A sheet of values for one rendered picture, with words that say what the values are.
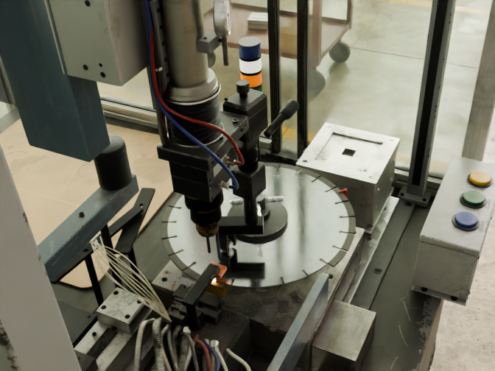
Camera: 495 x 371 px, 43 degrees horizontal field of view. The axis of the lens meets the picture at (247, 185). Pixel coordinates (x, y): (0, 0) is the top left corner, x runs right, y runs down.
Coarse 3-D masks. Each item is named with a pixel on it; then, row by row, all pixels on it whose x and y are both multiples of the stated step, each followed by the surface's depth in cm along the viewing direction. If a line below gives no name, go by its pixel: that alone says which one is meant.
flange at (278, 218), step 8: (232, 208) 115; (240, 208) 115; (272, 208) 114; (280, 208) 114; (264, 216) 111; (272, 216) 112; (280, 216) 112; (264, 224) 111; (272, 224) 111; (280, 224) 111; (264, 232) 110; (272, 232) 109; (280, 232) 110; (256, 240) 109
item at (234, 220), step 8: (256, 200) 101; (248, 208) 101; (256, 208) 102; (224, 216) 105; (232, 216) 105; (240, 216) 105; (248, 216) 102; (256, 216) 102; (224, 224) 103; (232, 224) 103; (240, 224) 103; (248, 224) 103; (256, 224) 103; (224, 232) 104; (232, 232) 104; (240, 232) 104; (248, 232) 104; (256, 232) 104; (224, 240) 105; (232, 240) 107; (224, 248) 106
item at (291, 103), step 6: (288, 102) 93; (294, 102) 93; (282, 108) 93; (288, 108) 92; (294, 108) 93; (282, 114) 92; (288, 114) 92; (276, 120) 91; (282, 120) 92; (270, 126) 91; (276, 126) 91; (264, 132) 90; (270, 132) 90
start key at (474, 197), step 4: (468, 192) 123; (472, 192) 123; (476, 192) 123; (464, 196) 122; (468, 196) 122; (472, 196) 122; (476, 196) 122; (480, 196) 122; (464, 200) 122; (468, 200) 121; (472, 200) 121; (476, 200) 121; (480, 200) 121; (468, 204) 122; (472, 204) 121; (476, 204) 121; (480, 204) 121
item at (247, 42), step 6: (240, 42) 125; (246, 42) 125; (252, 42) 124; (258, 42) 124; (240, 48) 124; (246, 48) 123; (252, 48) 123; (258, 48) 124; (240, 54) 125; (246, 54) 124; (252, 54) 124; (258, 54) 125
